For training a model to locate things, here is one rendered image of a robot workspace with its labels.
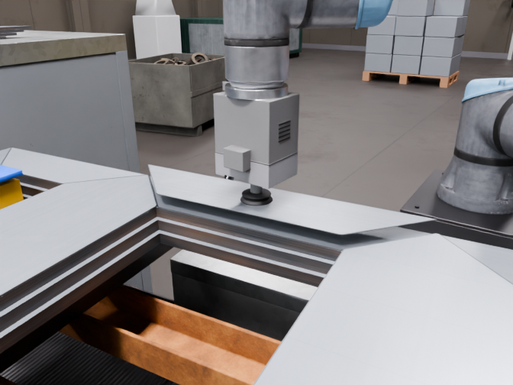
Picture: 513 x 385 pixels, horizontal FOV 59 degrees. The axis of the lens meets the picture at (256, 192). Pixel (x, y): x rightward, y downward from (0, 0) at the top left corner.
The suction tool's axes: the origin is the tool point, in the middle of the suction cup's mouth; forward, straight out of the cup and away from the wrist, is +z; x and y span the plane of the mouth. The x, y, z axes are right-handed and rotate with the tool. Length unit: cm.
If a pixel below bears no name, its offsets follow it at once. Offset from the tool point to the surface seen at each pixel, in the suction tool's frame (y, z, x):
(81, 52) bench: -63, -15, 17
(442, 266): 23.8, 0.7, 1.1
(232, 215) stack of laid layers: -2.1, 0.7, -2.4
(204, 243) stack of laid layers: -3.8, 3.9, -6.2
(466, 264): 25.7, 0.7, 3.1
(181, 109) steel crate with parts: -258, 61, 231
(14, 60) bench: -60, -15, 1
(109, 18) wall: -719, 0, 501
